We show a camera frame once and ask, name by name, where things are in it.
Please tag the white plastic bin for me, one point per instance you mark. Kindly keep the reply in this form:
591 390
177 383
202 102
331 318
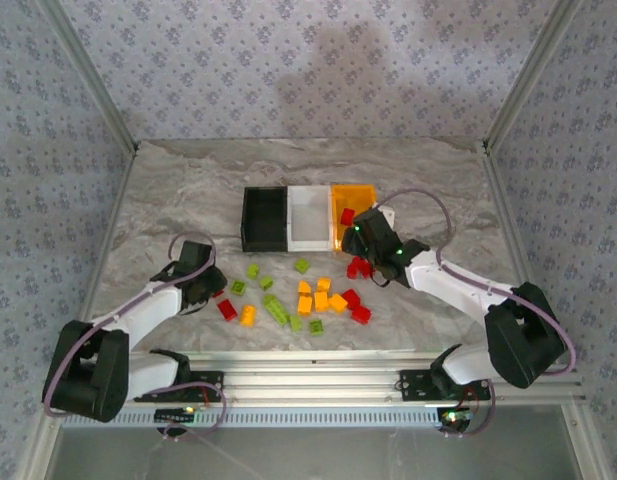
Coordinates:
310 225

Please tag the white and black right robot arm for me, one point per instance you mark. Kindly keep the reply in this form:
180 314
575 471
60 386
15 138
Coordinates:
458 290

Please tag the black plastic bin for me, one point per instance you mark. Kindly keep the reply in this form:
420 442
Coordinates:
265 220

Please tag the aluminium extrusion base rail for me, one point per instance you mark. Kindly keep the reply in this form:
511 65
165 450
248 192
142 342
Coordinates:
313 380

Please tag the yellow lego brick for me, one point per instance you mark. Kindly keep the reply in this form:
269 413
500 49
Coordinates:
323 284
338 303
304 287
304 305
247 315
321 301

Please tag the aluminium frame post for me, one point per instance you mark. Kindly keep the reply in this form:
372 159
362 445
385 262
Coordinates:
90 75
525 75

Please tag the long green lego brick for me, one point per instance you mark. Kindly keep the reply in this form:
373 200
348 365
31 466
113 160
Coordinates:
276 308

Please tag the small black circuit board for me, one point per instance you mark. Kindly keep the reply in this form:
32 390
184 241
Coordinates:
175 414
455 419

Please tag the aluminium side rail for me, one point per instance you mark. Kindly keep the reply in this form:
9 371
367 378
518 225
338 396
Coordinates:
109 225
507 225

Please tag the orange plastic bin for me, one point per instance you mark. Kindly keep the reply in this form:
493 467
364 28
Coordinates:
355 197

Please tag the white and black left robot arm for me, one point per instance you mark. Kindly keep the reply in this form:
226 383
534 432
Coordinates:
153 306

